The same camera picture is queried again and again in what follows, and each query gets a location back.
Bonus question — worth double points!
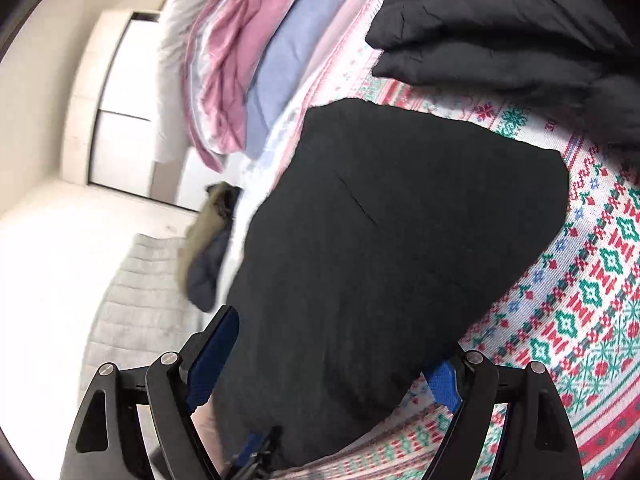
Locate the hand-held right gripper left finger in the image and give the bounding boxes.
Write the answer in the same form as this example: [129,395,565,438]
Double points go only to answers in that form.
[60,304,241,480]

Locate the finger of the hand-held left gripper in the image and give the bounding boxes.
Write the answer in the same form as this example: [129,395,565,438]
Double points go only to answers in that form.
[227,426,283,480]

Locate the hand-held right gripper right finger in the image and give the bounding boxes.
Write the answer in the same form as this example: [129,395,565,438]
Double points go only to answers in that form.
[425,347,586,480]

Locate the black quilted coat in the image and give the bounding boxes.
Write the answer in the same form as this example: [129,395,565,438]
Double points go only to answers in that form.
[212,97,571,473]

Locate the olive and navy jackets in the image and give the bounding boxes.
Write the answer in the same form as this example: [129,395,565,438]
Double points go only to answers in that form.
[187,220,236,313]

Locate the grey quilted headboard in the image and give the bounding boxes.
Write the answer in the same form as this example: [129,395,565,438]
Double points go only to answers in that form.
[80,232,223,411]

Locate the olive green jacket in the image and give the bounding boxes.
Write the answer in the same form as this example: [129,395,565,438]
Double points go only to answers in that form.
[177,182,243,306]

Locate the patterned knit-print bed blanket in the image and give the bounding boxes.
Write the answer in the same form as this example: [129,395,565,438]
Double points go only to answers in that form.
[240,0,640,480]

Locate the white wardrobe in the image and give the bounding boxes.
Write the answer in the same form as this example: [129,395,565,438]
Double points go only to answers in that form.
[60,10,241,211]

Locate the stack of folded blankets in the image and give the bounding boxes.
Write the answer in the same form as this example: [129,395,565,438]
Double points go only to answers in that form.
[185,0,326,173]

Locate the white folded duvet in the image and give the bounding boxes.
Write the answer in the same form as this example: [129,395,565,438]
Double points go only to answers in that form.
[155,0,241,163]

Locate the blue folded blanket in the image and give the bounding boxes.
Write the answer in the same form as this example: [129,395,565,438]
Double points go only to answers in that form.
[245,0,381,161]

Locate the black fuzzy cloth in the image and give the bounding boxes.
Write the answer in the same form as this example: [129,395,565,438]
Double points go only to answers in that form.
[585,72,640,161]

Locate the light pink folded blanket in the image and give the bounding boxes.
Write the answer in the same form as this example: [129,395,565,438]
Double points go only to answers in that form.
[280,0,391,126]

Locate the black puffer jacket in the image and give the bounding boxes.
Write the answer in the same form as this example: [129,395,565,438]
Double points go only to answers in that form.
[364,0,636,106]

